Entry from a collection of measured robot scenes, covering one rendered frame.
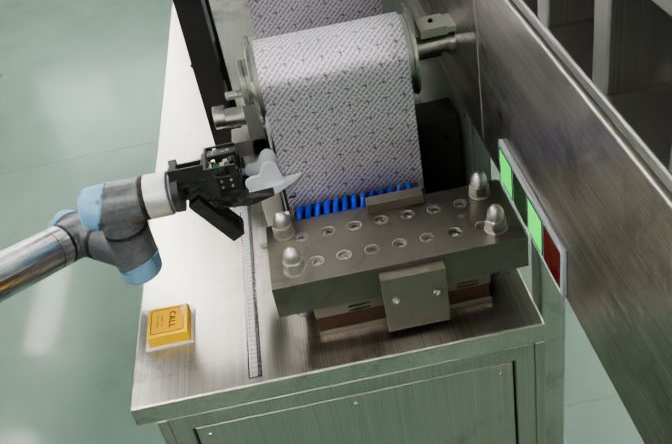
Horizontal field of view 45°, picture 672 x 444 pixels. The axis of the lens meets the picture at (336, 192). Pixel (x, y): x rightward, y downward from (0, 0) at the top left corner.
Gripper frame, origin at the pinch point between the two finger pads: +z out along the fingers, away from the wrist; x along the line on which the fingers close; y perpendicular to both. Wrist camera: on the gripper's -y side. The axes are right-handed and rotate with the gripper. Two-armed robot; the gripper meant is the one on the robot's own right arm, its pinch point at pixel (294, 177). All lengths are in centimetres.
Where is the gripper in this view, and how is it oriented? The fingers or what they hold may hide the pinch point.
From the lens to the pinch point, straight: 135.4
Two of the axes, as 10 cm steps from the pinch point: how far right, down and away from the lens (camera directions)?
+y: -1.6, -8.0, -5.8
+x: -1.3, -5.6, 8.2
